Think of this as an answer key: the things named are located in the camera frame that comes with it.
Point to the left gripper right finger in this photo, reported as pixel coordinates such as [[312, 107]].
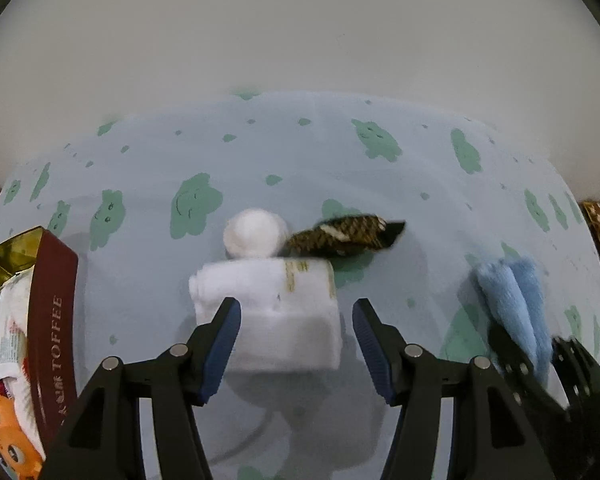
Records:
[[490, 436]]

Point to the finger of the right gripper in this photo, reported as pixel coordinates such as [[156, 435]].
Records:
[[559, 428]]

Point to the orange squishy animal toy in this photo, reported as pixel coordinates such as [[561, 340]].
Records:
[[16, 449]]

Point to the light blue towel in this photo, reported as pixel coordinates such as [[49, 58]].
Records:
[[515, 299]]

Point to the wet wipes packet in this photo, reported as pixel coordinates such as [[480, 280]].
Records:
[[10, 340]]

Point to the white socks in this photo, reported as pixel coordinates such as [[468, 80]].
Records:
[[290, 315]]

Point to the black gold patterned pouch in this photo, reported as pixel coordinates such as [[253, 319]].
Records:
[[345, 237]]

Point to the white knitted cloth pouch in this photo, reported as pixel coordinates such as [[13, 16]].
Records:
[[20, 384]]

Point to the red gold toffee tin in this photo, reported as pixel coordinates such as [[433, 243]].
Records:
[[50, 323]]

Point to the blue green cloud tablecloth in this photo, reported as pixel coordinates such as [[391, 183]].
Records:
[[144, 202]]

